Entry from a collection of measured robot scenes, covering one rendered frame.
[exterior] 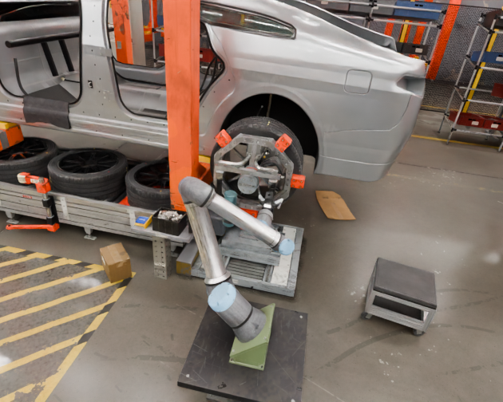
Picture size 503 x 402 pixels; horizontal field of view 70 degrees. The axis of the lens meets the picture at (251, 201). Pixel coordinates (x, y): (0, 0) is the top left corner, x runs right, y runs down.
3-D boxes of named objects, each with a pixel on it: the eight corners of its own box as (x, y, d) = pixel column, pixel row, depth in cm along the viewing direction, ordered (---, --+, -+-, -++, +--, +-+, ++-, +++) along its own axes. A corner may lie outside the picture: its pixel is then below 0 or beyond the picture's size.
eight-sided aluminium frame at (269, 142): (287, 211, 260) (297, 141, 233) (285, 216, 255) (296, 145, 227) (215, 199, 268) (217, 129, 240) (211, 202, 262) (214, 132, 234)
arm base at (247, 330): (264, 333, 175) (251, 321, 173) (235, 348, 182) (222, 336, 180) (267, 306, 192) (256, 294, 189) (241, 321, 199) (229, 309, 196)
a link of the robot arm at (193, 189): (192, 173, 168) (300, 242, 189) (188, 172, 180) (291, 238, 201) (178, 194, 167) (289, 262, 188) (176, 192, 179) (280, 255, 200)
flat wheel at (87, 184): (42, 204, 297) (36, 179, 285) (62, 169, 352) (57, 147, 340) (126, 201, 311) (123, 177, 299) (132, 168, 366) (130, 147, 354)
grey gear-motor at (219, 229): (235, 225, 327) (237, 191, 309) (222, 253, 292) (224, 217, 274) (215, 221, 330) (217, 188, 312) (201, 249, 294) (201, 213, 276)
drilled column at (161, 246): (172, 270, 280) (170, 227, 259) (167, 279, 272) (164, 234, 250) (160, 268, 282) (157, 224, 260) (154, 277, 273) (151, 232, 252)
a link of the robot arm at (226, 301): (232, 332, 176) (209, 309, 171) (224, 317, 192) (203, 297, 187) (255, 309, 178) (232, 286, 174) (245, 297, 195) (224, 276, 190)
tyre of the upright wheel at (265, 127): (322, 159, 262) (257, 96, 249) (321, 174, 242) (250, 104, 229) (262, 210, 294) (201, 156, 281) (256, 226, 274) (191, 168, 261)
